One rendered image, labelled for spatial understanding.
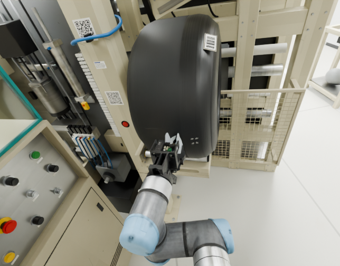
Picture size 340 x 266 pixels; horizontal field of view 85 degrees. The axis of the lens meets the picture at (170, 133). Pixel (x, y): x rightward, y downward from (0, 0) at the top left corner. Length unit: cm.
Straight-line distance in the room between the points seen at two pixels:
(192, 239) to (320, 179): 181
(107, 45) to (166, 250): 70
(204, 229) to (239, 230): 128
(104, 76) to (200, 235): 71
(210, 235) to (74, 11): 81
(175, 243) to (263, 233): 134
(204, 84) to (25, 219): 82
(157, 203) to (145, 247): 8
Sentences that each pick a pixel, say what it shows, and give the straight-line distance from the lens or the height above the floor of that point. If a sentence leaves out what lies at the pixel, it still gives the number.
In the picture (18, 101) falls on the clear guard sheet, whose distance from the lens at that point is 84.
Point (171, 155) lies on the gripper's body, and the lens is 50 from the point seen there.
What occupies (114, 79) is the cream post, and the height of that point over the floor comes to 131.
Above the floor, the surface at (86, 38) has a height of 149.
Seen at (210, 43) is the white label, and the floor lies 144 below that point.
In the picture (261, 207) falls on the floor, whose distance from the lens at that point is 186.
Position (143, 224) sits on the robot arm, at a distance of 40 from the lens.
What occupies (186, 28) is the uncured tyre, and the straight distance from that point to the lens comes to 68.
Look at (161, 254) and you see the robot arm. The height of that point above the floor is 116.
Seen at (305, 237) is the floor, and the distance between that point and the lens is 186.
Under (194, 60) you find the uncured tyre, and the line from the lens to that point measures 59.
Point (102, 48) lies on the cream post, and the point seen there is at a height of 144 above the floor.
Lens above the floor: 163
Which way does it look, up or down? 41 degrees down
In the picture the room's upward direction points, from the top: 13 degrees counter-clockwise
